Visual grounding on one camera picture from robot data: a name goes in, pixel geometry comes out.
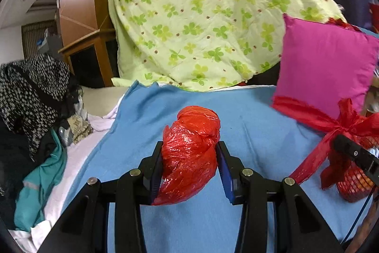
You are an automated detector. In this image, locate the teal garment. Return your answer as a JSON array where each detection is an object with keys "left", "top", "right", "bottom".
[{"left": 14, "top": 129, "right": 68, "bottom": 232}]

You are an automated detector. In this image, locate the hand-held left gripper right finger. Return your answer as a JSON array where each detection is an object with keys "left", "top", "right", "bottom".
[{"left": 216, "top": 140, "right": 345, "bottom": 253}]

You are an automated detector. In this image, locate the red plastic wrap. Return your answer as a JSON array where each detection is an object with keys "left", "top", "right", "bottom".
[{"left": 326, "top": 17, "right": 360, "bottom": 31}]

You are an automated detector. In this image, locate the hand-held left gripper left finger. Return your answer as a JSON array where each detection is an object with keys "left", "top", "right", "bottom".
[{"left": 37, "top": 141, "right": 165, "bottom": 253}]

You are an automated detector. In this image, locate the wooden lattice door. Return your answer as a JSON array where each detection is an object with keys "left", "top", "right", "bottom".
[{"left": 21, "top": 22, "right": 60, "bottom": 61}]

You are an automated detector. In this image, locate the grey appliance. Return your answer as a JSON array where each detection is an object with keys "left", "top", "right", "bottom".
[{"left": 37, "top": 29, "right": 63, "bottom": 58}]

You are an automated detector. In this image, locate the dark wooden cabinet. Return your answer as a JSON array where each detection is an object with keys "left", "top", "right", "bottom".
[{"left": 58, "top": 29, "right": 122, "bottom": 87}]

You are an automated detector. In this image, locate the red plastic bag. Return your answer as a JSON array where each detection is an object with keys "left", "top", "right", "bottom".
[
  {"left": 152, "top": 106, "right": 221, "bottom": 206},
  {"left": 272, "top": 96, "right": 379, "bottom": 190}
]

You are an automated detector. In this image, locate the black white dotted garment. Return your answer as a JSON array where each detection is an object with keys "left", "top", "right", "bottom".
[{"left": 0, "top": 54, "right": 72, "bottom": 153}]

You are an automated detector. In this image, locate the beige patterned cloth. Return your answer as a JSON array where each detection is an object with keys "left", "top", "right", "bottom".
[{"left": 67, "top": 115, "right": 94, "bottom": 145}]

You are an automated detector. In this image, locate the blue cable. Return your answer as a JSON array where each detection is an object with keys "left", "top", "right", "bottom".
[{"left": 340, "top": 186, "right": 374, "bottom": 244}]

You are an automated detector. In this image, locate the blue fleece blanket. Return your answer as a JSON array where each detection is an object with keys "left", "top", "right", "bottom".
[{"left": 61, "top": 79, "right": 374, "bottom": 253}]

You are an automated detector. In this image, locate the cream mattress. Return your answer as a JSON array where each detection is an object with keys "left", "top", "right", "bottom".
[{"left": 80, "top": 85, "right": 126, "bottom": 117}]

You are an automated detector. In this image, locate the white cloth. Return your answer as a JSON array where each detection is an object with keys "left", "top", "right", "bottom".
[{"left": 9, "top": 220, "right": 52, "bottom": 252}]

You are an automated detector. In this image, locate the pink pillow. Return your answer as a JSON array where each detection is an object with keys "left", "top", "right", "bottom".
[{"left": 272, "top": 14, "right": 379, "bottom": 123}]

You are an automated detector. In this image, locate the red plastic basket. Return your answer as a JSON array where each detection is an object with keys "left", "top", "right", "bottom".
[{"left": 336, "top": 136, "right": 379, "bottom": 203}]

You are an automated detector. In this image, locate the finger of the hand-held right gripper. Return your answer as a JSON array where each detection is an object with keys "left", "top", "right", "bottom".
[{"left": 332, "top": 134, "right": 379, "bottom": 178}]

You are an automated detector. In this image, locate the pale pink bed sheet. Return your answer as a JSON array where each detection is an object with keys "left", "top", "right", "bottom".
[{"left": 38, "top": 96, "right": 128, "bottom": 230}]

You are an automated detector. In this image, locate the green clover print quilt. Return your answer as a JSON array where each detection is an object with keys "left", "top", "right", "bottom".
[{"left": 107, "top": 0, "right": 347, "bottom": 92}]

